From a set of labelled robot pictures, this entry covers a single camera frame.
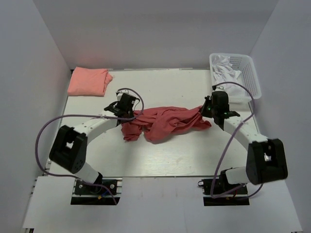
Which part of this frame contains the red t-shirt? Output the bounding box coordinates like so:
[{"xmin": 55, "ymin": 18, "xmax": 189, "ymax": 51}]
[{"xmin": 121, "ymin": 106, "xmax": 212, "ymax": 143}]

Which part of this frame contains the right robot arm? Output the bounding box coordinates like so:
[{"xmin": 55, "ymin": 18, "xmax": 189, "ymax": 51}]
[{"xmin": 200, "ymin": 91, "xmax": 288, "ymax": 194}]

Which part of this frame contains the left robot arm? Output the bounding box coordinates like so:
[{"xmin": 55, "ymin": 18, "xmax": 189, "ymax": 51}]
[{"xmin": 49, "ymin": 91, "xmax": 138, "ymax": 194}]

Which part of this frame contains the white crumpled t-shirt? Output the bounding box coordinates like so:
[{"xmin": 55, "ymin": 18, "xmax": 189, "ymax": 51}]
[{"xmin": 211, "ymin": 55, "xmax": 246, "ymax": 98}]

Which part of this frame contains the white plastic basket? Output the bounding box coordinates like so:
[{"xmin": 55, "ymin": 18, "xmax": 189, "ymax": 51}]
[{"xmin": 209, "ymin": 53, "xmax": 262, "ymax": 103}]

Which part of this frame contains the folded salmon t-shirt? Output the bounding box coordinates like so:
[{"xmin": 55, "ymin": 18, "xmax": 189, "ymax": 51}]
[{"xmin": 67, "ymin": 67, "xmax": 113, "ymax": 97}]

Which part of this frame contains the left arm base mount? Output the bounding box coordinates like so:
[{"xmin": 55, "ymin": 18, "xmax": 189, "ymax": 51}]
[{"xmin": 70, "ymin": 178, "xmax": 122, "ymax": 206}]

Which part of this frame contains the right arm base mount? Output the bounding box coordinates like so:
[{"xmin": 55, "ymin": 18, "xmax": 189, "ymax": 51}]
[{"xmin": 197, "ymin": 178, "xmax": 251, "ymax": 207}]

